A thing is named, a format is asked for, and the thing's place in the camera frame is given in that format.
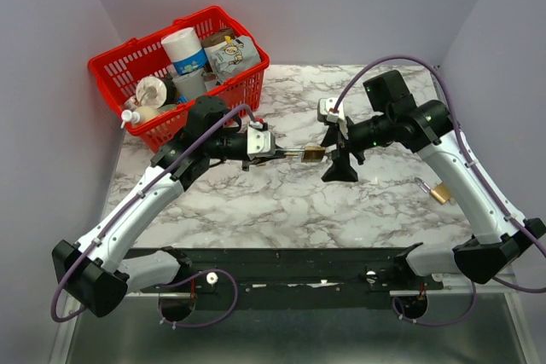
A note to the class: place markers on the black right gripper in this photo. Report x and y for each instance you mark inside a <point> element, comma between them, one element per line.
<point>340,169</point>

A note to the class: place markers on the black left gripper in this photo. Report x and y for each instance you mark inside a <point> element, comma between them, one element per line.
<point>256,161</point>

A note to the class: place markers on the brass padlock long shackle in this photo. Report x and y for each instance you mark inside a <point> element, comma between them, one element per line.
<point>305,154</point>

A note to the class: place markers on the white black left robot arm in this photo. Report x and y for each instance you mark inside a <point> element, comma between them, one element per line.
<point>94,269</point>

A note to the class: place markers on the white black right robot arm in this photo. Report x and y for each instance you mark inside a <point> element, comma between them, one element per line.
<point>501,233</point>

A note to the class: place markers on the grey paper cup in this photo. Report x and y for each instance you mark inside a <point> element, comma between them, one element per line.
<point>190,86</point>

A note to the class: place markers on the grey cartoon snack bag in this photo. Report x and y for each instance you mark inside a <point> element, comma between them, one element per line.
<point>229,59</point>

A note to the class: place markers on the large brass padlock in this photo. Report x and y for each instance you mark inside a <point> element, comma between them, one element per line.
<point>440,192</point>

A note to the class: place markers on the white pump lotion bottle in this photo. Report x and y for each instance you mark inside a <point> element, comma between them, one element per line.
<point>139,116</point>

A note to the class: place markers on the white paper towel roll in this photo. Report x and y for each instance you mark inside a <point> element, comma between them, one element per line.
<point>184,50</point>

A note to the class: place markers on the brown chocolate package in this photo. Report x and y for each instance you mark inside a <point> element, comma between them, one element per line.
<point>217,37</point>

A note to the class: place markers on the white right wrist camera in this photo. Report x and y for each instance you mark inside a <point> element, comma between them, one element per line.
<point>333,116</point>

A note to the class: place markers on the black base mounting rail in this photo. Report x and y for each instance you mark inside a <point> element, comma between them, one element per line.
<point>292,278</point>

